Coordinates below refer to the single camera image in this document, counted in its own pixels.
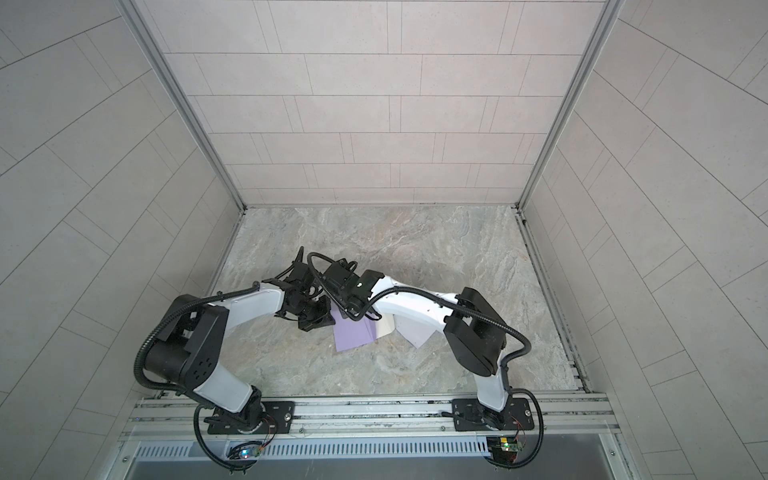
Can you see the right circuit board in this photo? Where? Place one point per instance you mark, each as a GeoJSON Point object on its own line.
{"type": "Point", "coordinates": [505, 450]}

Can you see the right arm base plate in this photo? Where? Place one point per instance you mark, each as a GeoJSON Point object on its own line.
{"type": "Point", "coordinates": [471, 415]}

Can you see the aluminium rail frame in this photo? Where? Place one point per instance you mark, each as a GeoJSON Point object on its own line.
{"type": "Point", "coordinates": [579, 428]}

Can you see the white paper sheet underneath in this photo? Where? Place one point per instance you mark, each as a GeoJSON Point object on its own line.
{"type": "Point", "coordinates": [416, 332]}

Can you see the circuit board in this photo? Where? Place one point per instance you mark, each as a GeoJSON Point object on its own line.
{"type": "Point", "coordinates": [505, 450]}
{"type": "Point", "coordinates": [248, 451]}

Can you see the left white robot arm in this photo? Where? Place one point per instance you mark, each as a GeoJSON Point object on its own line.
{"type": "Point", "coordinates": [182, 352]}

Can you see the left circuit board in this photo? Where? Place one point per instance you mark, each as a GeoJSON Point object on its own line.
{"type": "Point", "coordinates": [248, 451]}

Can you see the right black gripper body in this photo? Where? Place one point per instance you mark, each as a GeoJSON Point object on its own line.
{"type": "Point", "coordinates": [345, 299]}

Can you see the purple envelope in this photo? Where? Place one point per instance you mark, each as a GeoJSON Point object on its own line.
{"type": "Point", "coordinates": [349, 334]}

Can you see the cream envelope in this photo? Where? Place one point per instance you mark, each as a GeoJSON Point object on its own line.
{"type": "Point", "coordinates": [385, 325]}

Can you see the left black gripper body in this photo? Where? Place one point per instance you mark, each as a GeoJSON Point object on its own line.
{"type": "Point", "coordinates": [313, 312]}

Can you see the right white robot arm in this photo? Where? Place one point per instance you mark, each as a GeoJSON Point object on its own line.
{"type": "Point", "coordinates": [479, 338]}

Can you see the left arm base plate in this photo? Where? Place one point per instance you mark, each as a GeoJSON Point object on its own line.
{"type": "Point", "coordinates": [266, 417]}

